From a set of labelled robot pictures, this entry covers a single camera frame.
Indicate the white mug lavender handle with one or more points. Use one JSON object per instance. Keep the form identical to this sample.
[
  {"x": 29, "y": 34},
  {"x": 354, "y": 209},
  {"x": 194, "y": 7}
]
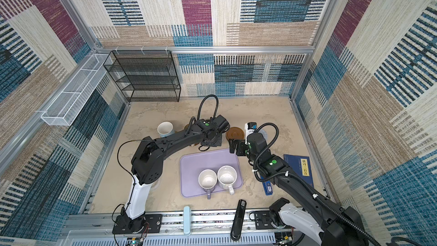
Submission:
[{"x": 207, "y": 180}]

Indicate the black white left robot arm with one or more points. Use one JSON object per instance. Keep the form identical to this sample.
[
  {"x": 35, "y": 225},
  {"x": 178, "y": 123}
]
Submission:
[{"x": 147, "y": 166}]

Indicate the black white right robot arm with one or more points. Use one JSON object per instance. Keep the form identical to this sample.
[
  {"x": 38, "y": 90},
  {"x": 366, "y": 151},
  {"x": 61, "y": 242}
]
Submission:
[{"x": 319, "y": 218}]

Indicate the lavender plastic tray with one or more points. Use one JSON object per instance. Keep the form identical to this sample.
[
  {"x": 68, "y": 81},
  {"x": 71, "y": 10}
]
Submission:
[{"x": 193, "y": 164}]

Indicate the white mug blue handle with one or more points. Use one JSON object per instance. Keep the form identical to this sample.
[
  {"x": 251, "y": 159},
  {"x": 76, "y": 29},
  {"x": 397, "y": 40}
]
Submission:
[{"x": 165, "y": 129}]

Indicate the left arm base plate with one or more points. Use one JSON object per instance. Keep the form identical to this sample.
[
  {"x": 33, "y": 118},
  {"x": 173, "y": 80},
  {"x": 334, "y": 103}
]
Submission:
[{"x": 147, "y": 223}]

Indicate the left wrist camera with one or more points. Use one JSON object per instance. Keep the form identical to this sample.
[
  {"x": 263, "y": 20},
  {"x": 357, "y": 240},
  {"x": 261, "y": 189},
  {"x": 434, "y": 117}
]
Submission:
[{"x": 221, "y": 124}]

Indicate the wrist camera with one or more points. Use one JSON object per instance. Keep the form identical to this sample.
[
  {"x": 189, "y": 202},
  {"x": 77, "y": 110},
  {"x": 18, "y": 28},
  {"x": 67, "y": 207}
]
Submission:
[
  {"x": 221, "y": 124},
  {"x": 252, "y": 130}
]

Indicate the blue book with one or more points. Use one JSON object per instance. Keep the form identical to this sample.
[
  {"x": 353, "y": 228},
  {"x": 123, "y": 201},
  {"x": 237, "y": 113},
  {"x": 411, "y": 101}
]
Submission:
[{"x": 302, "y": 166}]

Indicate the white wire mesh basket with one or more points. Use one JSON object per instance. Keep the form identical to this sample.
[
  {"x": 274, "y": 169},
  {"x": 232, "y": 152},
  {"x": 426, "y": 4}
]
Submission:
[{"x": 71, "y": 100}]

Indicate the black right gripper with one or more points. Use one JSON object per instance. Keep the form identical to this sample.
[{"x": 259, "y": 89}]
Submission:
[{"x": 239, "y": 147}]

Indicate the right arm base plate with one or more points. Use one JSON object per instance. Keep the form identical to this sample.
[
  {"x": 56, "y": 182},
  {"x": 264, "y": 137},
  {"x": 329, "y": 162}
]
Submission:
[{"x": 265, "y": 220}]

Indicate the light blue plastic bar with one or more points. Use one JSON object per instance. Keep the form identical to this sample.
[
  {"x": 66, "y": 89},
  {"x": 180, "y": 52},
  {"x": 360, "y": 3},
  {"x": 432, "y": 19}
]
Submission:
[{"x": 187, "y": 220}]

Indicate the black wire shelf rack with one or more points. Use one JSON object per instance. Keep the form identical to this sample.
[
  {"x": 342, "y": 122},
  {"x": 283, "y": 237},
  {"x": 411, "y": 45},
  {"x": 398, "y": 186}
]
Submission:
[{"x": 144, "y": 76}]

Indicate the blue black stapler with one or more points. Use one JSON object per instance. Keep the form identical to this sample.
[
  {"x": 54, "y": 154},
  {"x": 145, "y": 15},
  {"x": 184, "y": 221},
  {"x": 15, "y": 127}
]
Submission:
[{"x": 268, "y": 189}]

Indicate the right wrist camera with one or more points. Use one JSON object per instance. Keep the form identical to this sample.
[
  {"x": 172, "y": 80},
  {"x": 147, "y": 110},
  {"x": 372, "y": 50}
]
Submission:
[{"x": 252, "y": 130}]

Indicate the white speckled mug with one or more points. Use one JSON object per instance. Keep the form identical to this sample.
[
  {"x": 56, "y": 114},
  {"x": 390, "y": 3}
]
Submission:
[{"x": 226, "y": 177}]

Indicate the light brown wooden coaster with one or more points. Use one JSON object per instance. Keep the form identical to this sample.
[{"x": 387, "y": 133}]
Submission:
[{"x": 235, "y": 133}]

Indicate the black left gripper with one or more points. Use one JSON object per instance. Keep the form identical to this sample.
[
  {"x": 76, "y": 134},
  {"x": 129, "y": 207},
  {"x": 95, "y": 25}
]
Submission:
[{"x": 220, "y": 137}]

